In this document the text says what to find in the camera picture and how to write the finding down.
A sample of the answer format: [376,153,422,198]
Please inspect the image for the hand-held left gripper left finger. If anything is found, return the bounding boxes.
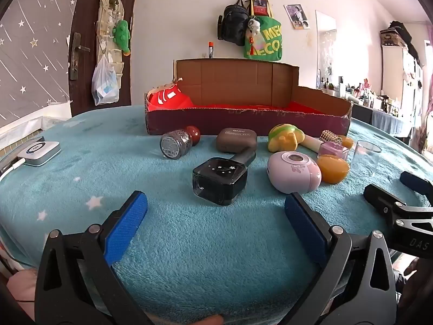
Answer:
[35,190,153,325]

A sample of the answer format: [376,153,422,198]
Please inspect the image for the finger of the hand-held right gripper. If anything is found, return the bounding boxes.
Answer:
[363,183,433,254]
[400,171,433,197]

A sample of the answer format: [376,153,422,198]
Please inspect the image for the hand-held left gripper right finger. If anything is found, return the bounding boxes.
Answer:
[284,192,397,325]

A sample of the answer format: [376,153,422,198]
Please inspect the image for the clear glass cup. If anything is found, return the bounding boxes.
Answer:
[351,140,382,177]

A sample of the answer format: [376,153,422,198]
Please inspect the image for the pink round device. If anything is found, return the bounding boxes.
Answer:
[267,151,322,194]

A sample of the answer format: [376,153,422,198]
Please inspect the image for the purple nail polish bottle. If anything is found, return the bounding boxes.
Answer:
[318,141,349,161]

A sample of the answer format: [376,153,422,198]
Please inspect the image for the silver studded cylinder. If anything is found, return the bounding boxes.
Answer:
[320,129,343,144]

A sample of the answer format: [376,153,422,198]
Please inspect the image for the glitter bottle with round cap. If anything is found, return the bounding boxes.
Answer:
[160,125,201,159]

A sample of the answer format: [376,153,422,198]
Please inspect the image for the yellow green mushroom toy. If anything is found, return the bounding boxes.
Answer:
[268,123,325,153]

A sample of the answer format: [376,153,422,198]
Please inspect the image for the black nail polish bottle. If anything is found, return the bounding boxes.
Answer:
[192,149,257,206]

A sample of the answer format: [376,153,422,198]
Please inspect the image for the brown earbuds case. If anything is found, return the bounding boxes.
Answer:
[216,128,258,153]

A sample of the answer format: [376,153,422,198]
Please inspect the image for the cardboard box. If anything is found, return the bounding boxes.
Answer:
[145,58,354,138]

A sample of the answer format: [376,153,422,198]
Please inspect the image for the person's left hand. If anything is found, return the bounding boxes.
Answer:
[189,314,224,325]

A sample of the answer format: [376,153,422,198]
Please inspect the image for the teal fleece blanket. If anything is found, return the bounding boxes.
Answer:
[0,105,433,319]

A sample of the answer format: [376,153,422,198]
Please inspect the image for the table with bottles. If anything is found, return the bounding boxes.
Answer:
[320,76,418,139]

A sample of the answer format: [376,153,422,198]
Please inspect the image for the white square device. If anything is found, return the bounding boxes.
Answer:
[18,136,61,167]

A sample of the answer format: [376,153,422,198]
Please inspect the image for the white cabinet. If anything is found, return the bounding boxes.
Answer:
[380,20,427,102]

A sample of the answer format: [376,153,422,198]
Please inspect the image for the translucent plastic bag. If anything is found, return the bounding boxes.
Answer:
[91,54,120,106]

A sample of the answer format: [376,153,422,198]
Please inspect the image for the green plush toy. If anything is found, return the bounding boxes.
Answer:
[113,19,132,56]

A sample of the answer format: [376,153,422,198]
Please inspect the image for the green tote bag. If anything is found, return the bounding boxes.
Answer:
[244,15,283,61]

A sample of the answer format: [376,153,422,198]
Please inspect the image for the clear hanging organizer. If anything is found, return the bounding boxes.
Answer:
[95,0,126,85]

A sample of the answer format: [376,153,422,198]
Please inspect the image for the white plush charm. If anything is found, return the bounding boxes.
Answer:
[247,17,262,56]

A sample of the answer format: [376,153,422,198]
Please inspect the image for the dark wooden door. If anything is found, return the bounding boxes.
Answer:
[69,0,141,117]

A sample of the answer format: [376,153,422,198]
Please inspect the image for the black backpack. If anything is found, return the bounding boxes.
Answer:
[217,0,251,45]

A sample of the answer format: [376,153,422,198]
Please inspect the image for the red phone pouch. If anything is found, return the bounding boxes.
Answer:
[250,0,271,17]

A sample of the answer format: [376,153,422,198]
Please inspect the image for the white cable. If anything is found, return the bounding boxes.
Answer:
[0,157,26,181]

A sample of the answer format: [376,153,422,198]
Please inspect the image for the wall mirror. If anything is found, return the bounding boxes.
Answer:
[315,10,338,90]

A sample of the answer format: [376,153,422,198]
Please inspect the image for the metal door handle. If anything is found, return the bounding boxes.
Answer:
[69,33,91,81]

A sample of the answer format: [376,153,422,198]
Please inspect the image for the wall photo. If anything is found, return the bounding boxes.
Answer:
[284,4,310,30]

